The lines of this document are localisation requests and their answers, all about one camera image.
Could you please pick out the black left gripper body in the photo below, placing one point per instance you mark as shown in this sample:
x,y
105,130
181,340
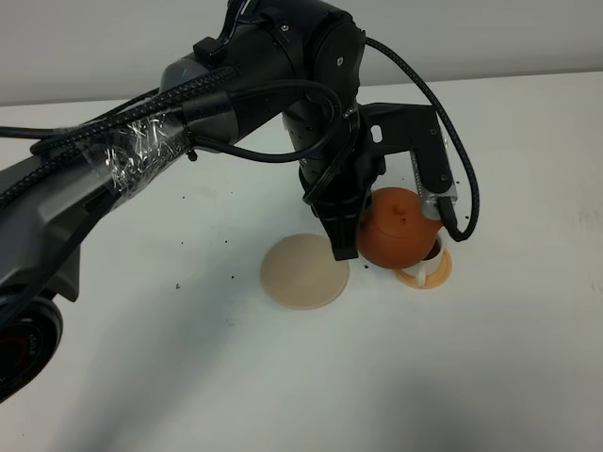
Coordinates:
x,y
337,180

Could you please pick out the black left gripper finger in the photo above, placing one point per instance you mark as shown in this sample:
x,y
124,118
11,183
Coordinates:
x,y
341,220

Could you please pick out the brown clay teapot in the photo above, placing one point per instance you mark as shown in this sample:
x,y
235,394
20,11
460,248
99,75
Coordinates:
x,y
394,232

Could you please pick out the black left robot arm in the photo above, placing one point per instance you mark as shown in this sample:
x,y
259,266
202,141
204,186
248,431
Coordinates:
x,y
278,85

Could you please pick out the beige round teapot coaster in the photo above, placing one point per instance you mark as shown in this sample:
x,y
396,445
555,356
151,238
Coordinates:
x,y
300,272

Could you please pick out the white teacup near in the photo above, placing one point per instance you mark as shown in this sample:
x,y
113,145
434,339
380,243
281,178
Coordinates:
x,y
430,272

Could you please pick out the orange saucer near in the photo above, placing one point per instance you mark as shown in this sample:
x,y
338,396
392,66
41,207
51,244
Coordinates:
x,y
407,275

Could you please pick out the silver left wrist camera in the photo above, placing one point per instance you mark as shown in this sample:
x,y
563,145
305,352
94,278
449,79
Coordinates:
x,y
414,129

